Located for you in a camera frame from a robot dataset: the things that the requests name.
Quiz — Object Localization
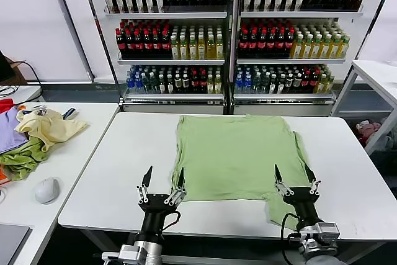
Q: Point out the red-capped cola bottle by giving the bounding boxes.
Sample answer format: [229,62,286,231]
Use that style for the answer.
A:
[133,28,143,60]
[248,28,259,58]
[238,28,249,58]
[115,28,125,60]
[277,28,286,58]
[161,28,171,60]
[143,28,153,60]
[125,28,135,60]
[151,28,161,60]
[285,28,295,58]
[257,28,268,58]
[267,28,277,58]

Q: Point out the red garment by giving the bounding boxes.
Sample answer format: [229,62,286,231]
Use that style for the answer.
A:
[0,98,16,114]

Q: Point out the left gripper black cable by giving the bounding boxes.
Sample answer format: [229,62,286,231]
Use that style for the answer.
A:
[163,210,182,231]

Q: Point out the pink red cloth heap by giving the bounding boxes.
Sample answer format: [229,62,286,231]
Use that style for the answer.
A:
[355,119,382,146]

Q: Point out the white side table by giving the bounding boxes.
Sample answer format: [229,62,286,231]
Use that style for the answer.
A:
[330,59,397,156]

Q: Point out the dark grey laptop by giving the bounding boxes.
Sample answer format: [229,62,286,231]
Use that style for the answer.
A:
[0,223,33,265]

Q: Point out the crumpled olive green garment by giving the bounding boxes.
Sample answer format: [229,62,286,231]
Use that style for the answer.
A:
[0,136,50,182]

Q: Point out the brown cardboard box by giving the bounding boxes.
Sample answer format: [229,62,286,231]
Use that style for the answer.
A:
[8,59,29,83]

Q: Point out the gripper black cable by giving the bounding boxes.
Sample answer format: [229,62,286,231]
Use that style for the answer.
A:
[280,213,303,244]
[163,210,182,231]

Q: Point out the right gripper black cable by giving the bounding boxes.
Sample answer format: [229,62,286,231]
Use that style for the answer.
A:
[280,213,303,244]

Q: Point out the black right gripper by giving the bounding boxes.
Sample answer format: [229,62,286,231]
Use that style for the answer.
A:
[274,163,324,228]

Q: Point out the grey clothes heap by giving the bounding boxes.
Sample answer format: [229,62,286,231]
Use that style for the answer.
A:
[370,128,397,154]

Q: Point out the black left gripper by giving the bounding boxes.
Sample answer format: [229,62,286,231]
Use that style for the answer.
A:
[135,165,187,243]

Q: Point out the grey computer mouse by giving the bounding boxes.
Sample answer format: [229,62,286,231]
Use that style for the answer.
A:
[34,177,60,205]

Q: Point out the white printed garment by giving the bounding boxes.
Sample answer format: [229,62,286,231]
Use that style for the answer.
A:
[21,105,48,117]

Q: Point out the white drink shelf unit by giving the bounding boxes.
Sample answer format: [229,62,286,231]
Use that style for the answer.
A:
[79,0,236,115]
[229,0,376,117]

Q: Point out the pale yellow garment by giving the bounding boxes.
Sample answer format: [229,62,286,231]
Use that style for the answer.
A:
[14,108,91,153]

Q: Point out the black power cable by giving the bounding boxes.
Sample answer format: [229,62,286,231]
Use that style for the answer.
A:
[11,60,43,86]

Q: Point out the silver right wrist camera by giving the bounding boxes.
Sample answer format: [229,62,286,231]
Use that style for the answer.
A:
[314,222,339,249]

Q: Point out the lilac purple garment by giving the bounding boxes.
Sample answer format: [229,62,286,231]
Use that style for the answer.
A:
[0,106,30,154]

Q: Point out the yellow juice bottle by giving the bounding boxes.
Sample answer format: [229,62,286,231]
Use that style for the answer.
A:
[197,34,207,60]
[170,34,181,60]
[339,35,350,59]
[179,34,189,60]
[329,34,340,59]
[301,34,312,59]
[206,34,216,60]
[188,34,198,60]
[215,34,225,60]
[320,34,331,59]
[311,34,321,59]
[291,34,303,59]

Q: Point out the light green t-shirt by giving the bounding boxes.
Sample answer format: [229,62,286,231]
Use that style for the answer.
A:
[169,115,311,231]

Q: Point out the black monitor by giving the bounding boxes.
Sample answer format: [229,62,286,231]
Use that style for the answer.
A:
[0,50,16,83]

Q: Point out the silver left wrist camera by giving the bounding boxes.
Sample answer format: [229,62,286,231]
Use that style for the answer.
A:
[101,244,137,265]

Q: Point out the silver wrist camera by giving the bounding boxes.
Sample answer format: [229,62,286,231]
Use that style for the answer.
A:
[101,244,137,265]
[314,222,339,249]

